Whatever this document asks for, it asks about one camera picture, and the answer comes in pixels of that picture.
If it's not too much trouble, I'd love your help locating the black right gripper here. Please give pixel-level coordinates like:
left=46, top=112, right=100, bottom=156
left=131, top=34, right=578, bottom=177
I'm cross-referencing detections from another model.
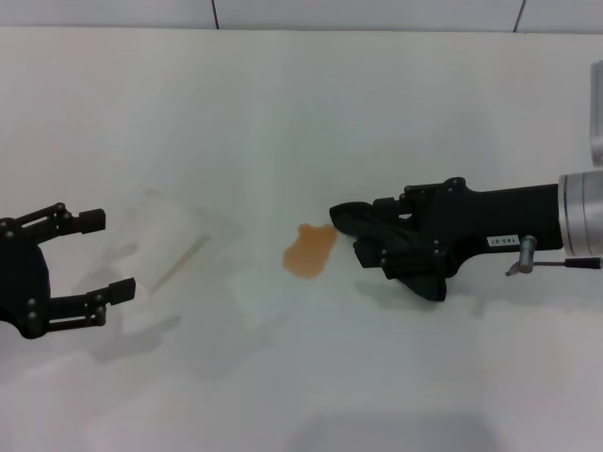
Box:
left=352, top=177, right=564, bottom=280

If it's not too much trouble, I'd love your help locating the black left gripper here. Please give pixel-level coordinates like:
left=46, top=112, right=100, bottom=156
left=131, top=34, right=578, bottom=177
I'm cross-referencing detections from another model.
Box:
left=0, top=202, right=137, bottom=341

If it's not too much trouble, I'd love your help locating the dark blue rag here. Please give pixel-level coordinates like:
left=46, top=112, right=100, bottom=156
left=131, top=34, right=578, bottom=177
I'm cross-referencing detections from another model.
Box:
left=328, top=201, right=448, bottom=303

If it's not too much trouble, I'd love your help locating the brown water stain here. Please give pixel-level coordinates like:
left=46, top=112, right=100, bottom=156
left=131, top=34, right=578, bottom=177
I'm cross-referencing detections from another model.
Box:
left=282, top=221, right=338, bottom=280

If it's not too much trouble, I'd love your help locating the silver cable plug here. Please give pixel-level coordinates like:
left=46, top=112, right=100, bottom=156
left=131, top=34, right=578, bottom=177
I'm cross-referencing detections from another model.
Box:
left=505, top=234, right=538, bottom=277

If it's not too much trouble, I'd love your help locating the thin grey cable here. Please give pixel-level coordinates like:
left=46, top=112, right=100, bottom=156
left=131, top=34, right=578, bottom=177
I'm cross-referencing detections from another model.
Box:
left=534, top=257, right=603, bottom=271

